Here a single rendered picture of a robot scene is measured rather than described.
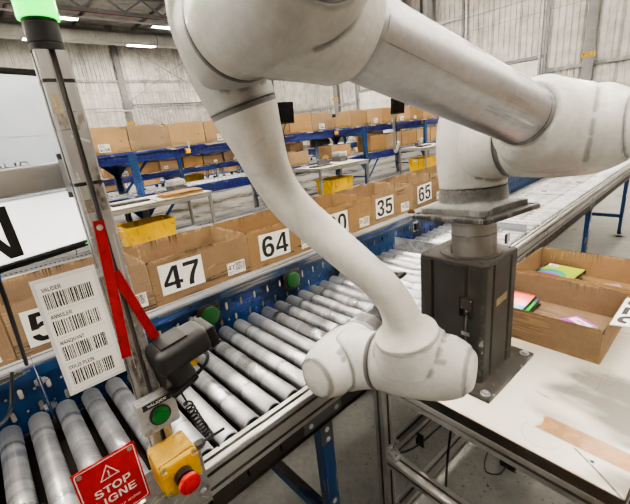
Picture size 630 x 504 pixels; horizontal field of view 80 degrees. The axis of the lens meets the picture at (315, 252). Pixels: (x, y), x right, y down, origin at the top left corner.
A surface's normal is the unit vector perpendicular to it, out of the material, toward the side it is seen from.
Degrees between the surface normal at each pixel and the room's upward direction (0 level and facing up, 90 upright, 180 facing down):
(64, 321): 90
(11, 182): 90
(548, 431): 0
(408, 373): 91
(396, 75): 137
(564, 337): 91
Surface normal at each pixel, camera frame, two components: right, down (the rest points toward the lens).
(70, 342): 0.68, 0.16
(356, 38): 0.65, 0.66
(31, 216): 0.88, -0.01
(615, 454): -0.11, -0.94
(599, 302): -0.75, 0.27
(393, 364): -0.56, 0.37
